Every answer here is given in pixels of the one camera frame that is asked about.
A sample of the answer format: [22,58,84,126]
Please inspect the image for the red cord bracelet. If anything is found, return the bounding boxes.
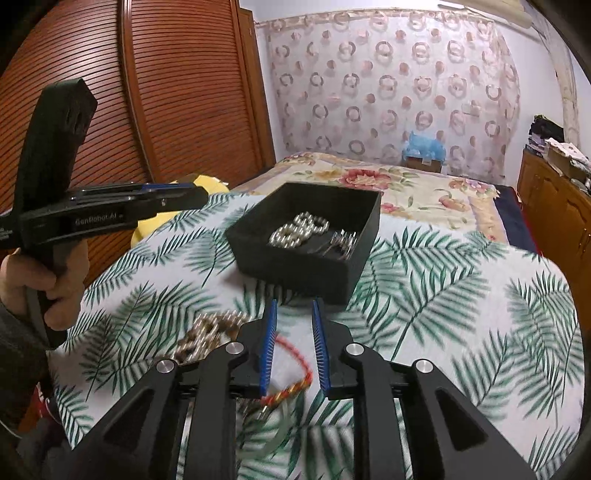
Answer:
[240,335,315,418]

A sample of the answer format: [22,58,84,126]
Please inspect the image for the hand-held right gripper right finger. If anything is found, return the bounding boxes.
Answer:
[311,299,539,480]

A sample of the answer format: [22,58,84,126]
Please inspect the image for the cardboard box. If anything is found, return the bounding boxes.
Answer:
[405,156,445,174]

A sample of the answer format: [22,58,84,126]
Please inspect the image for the pile of folded clothes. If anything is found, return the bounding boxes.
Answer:
[524,114,591,185]

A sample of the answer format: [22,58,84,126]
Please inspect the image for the circle pattern curtain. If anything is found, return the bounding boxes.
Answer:
[256,10,520,185]

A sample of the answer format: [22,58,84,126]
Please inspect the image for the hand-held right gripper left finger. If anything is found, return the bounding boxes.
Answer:
[78,299,279,480]

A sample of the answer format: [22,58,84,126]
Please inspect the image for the gold bead bracelet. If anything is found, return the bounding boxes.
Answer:
[174,311,252,366]

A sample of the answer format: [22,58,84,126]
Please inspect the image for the palm leaf tablecloth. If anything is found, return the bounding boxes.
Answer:
[48,191,583,480]

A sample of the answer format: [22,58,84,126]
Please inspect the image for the dark blue bed sheet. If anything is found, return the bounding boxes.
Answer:
[492,184,541,254]

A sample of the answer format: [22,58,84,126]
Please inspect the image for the silver chain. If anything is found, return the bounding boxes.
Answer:
[323,231,361,260]

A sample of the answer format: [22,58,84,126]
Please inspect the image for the person's left forearm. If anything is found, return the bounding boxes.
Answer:
[0,300,51,435]

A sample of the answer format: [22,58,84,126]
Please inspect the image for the silver bead bracelet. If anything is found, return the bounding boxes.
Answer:
[269,212,329,252]

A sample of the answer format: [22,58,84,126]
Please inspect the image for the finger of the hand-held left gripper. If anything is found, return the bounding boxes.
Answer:
[69,182,209,221]

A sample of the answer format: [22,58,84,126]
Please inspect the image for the yellow stool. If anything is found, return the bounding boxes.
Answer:
[130,174,230,250]

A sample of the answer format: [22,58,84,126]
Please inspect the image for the blue plastic bag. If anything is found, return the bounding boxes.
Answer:
[402,130,448,162]

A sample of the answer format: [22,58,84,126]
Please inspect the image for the wooden cabinet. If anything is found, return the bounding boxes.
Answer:
[516,150,591,319]

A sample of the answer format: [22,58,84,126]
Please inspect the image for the wooden wardrobe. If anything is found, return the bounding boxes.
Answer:
[0,0,278,287]

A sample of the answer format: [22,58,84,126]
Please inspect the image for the black jewelry box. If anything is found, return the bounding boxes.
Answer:
[225,181,382,306]

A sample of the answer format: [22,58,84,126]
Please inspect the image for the person's left hand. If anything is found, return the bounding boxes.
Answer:
[1,240,90,332]

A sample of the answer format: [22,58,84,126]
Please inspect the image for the floral bed blanket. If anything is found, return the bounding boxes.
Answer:
[231,151,509,245]

